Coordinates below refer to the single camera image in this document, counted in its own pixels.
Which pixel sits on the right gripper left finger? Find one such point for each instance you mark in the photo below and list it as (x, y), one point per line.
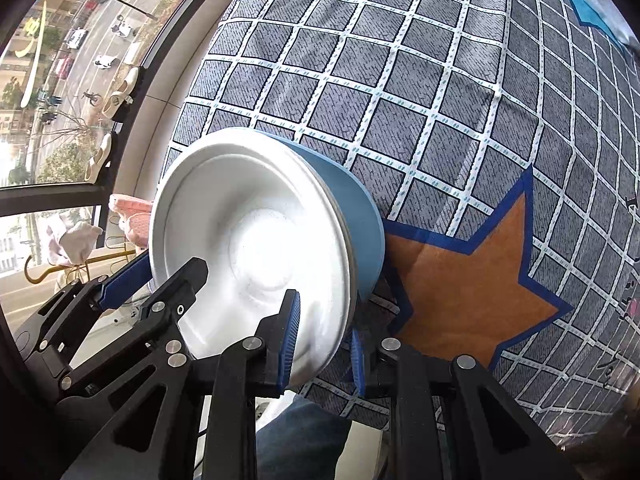
(279, 334)

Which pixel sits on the white paper bowl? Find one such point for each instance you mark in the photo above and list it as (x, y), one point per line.
(264, 222)

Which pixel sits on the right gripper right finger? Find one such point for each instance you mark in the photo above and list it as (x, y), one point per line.
(373, 376)

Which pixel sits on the grey checked star tablecloth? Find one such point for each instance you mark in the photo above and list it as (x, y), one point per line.
(499, 140)

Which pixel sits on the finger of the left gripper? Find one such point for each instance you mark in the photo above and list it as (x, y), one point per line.
(119, 287)
(177, 294)

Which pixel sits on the person leg in jeans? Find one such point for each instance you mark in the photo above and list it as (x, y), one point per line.
(303, 442)

